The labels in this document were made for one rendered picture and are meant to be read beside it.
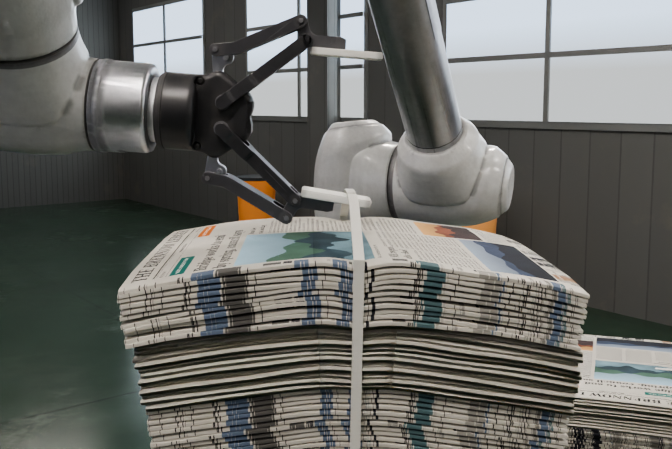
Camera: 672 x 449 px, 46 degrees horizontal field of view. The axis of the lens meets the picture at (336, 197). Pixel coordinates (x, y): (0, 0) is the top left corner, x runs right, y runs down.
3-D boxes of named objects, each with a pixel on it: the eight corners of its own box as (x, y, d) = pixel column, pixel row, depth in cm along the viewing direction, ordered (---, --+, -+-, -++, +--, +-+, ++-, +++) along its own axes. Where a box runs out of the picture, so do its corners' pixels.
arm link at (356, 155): (333, 219, 171) (333, 118, 168) (413, 225, 163) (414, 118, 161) (299, 230, 156) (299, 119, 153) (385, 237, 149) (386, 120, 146)
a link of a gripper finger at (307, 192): (301, 189, 77) (300, 197, 77) (372, 201, 77) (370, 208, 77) (302, 185, 80) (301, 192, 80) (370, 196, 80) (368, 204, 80)
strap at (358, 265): (343, 400, 97) (347, 214, 94) (358, 522, 68) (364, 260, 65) (336, 400, 97) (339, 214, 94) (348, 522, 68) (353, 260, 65)
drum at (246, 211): (284, 242, 752) (284, 176, 744) (250, 246, 728) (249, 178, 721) (263, 236, 782) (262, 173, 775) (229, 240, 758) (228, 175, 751)
